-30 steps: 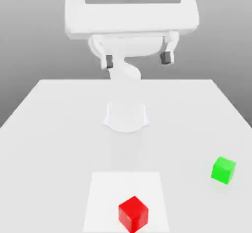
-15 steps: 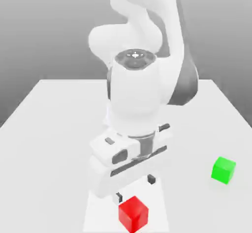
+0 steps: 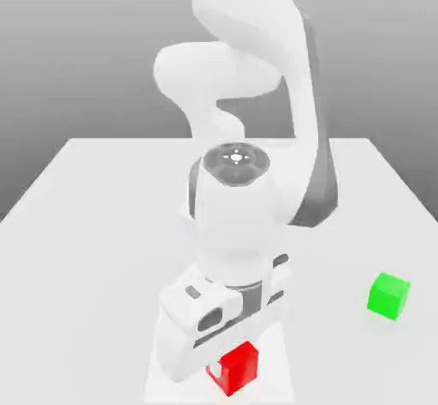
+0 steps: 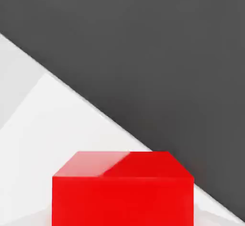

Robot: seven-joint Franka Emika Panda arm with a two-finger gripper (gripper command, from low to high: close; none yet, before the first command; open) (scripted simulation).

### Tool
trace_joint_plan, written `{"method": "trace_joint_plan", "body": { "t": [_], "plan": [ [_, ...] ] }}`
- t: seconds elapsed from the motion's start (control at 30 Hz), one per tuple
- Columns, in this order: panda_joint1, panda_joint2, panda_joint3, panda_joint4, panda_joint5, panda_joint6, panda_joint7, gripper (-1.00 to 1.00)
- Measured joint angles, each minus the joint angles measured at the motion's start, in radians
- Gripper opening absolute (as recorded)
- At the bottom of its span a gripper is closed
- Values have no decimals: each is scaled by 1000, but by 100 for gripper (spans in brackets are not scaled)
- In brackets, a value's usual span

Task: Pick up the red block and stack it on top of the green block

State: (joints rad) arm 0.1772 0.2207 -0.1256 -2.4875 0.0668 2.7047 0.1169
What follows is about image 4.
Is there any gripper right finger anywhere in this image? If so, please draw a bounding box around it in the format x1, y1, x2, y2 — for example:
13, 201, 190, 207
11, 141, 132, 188
193, 207, 240, 226

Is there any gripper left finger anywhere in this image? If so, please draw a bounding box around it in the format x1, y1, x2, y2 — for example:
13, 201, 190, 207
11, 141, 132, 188
8, 208, 53, 226

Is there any small red cube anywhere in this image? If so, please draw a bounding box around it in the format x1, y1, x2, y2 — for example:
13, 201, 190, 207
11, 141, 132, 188
51, 151, 195, 226

